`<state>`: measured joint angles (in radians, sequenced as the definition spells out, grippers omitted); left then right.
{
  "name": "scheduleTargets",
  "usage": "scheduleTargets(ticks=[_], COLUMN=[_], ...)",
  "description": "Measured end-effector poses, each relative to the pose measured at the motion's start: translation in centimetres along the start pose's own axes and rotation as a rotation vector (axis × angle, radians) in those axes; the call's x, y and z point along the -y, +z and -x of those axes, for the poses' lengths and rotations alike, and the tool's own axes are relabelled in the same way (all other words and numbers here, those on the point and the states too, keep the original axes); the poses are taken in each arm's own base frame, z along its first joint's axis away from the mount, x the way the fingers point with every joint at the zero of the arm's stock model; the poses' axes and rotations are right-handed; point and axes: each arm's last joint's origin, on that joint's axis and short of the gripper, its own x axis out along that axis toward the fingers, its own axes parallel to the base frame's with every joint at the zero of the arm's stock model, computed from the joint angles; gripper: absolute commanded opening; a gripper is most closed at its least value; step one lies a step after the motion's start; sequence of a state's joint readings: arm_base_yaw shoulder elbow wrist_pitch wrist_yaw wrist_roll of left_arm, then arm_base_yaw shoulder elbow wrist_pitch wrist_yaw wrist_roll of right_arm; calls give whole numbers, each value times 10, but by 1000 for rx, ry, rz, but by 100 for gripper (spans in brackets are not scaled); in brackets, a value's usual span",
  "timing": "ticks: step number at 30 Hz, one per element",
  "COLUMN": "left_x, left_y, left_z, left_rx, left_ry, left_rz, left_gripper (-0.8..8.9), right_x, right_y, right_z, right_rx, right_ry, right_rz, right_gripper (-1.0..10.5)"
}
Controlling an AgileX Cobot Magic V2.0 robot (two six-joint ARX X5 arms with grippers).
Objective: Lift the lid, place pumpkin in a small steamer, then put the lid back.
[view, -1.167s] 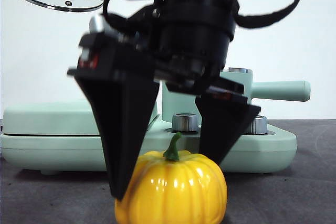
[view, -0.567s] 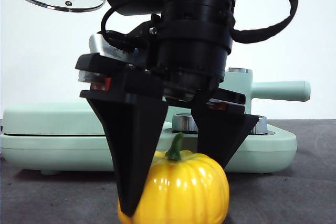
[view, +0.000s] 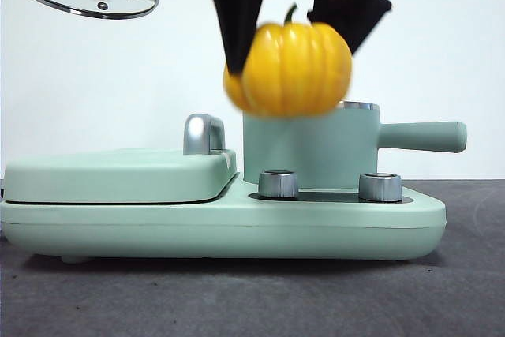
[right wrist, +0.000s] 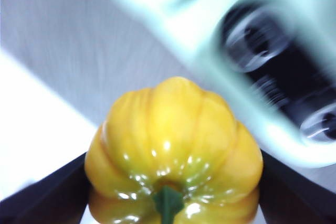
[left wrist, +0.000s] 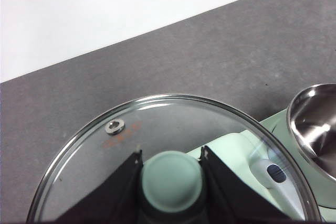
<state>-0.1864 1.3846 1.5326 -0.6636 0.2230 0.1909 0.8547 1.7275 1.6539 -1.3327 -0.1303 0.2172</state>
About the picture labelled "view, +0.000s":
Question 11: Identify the yellow toy pumpkin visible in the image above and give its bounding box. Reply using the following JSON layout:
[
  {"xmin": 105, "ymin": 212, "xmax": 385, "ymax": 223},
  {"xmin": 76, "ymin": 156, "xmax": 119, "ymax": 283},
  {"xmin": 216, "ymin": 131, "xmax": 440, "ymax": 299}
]
[{"xmin": 223, "ymin": 4, "xmax": 354, "ymax": 118}]

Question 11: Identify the silver control knob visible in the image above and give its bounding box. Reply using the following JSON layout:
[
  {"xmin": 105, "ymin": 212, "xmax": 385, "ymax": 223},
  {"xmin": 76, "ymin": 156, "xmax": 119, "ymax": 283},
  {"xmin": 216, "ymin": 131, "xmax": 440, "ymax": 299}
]
[
  {"xmin": 357, "ymin": 173, "xmax": 403, "ymax": 202},
  {"xmin": 258, "ymin": 170, "xmax": 300, "ymax": 200}
]

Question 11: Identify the mint green breakfast machine base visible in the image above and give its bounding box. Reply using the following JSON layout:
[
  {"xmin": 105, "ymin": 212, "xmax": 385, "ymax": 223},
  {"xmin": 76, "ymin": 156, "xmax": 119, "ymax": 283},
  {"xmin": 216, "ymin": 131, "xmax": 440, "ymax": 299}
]
[{"xmin": 0, "ymin": 185, "xmax": 447, "ymax": 265}]

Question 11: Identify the mint green handled pot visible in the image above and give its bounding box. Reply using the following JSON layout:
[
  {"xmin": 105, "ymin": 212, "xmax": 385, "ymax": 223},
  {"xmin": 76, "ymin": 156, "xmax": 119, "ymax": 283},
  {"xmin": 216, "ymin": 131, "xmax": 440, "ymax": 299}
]
[{"xmin": 241, "ymin": 100, "xmax": 469, "ymax": 192}]

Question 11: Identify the mint green griddle cover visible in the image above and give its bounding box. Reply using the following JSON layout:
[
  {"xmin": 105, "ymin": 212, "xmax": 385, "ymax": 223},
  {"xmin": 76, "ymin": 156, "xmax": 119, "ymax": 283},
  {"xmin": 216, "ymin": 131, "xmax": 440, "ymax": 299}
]
[{"xmin": 3, "ymin": 114, "xmax": 238, "ymax": 205}]

